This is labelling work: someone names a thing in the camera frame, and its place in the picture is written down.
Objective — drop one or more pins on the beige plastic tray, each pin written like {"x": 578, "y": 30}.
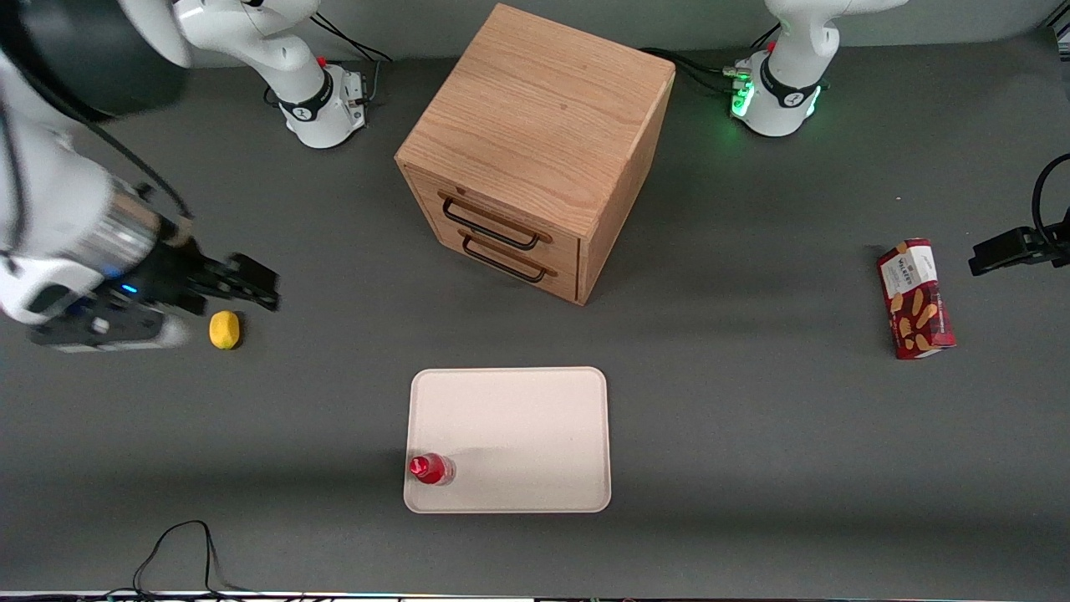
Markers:
{"x": 518, "y": 418}

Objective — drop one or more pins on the wooden drawer front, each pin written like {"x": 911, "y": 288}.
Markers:
{"x": 568, "y": 248}
{"x": 568, "y": 286}

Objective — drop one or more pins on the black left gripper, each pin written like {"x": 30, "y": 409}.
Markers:
{"x": 1007, "y": 248}

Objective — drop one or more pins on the grey table mat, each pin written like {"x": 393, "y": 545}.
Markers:
{"x": 752, "y": 460}

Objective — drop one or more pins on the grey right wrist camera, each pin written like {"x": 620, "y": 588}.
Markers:
{"x": 109, "y": 328}

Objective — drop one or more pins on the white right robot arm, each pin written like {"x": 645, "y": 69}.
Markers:
{"x": 50, "y": 209}

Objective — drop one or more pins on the yellow lemon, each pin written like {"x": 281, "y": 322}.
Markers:
{"x": 224, "y": 329}

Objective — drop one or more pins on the red shortbread cookie box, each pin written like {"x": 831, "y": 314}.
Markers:
{"x": 918, "y": 301}

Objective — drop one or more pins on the red coke bottle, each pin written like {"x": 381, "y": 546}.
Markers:
{"x": 430, "y": 470}

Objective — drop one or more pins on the black aluminium frame rail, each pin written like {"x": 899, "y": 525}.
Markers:
{"x": 1060, "y": 32}

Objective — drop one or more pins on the wooden drawer cabinet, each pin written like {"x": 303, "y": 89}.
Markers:
{"x": 535, "y": 109}

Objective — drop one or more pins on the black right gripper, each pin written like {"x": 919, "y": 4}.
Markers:
{"x": 174, "y": 270}

